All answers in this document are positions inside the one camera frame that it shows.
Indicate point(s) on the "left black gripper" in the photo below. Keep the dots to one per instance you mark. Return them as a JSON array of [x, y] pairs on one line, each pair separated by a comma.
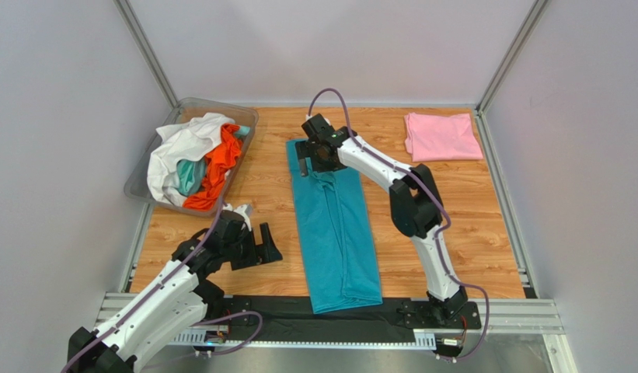
[[266, 252]]

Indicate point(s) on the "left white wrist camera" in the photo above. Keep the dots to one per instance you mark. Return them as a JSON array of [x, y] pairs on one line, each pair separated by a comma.
[[242, 212]]

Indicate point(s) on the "light teal t shirt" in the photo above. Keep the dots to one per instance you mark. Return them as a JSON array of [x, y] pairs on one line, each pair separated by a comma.
[[191, 174]]

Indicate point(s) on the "left aluminium frame post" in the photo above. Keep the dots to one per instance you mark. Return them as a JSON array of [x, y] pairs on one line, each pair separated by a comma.
[[130, 18]]

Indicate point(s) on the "aluminium frame post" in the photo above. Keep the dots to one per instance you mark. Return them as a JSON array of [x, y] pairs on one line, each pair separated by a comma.
[[130, 18], [520, 39]]

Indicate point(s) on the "folded pink t shirt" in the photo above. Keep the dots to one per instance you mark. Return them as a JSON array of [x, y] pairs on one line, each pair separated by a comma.
[[438, 138]]

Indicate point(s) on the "white t shirt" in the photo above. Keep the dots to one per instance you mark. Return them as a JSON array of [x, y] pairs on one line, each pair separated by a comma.
[[191, 140]]

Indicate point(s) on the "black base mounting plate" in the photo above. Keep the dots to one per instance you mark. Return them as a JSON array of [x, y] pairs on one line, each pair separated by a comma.
[[291, 319]]

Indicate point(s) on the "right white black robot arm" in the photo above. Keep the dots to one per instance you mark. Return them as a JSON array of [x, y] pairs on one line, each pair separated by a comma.
[[415, 205]]

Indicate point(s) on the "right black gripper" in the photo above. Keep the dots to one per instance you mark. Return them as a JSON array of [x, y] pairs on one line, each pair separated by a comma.
[[303, 152]]

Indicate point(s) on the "right aluminium frame post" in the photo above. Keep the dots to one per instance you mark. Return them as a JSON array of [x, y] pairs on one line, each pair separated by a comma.
[[520, 39]]

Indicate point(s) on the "orange t shirt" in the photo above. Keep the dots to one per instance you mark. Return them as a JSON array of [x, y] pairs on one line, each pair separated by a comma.
[[218, 161]]

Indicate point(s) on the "aluminium front rail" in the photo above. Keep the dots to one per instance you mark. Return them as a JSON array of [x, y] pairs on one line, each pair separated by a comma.
[[500, 317]]

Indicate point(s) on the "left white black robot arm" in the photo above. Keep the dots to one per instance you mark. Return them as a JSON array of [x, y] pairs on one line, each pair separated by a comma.
[[180, 296]]

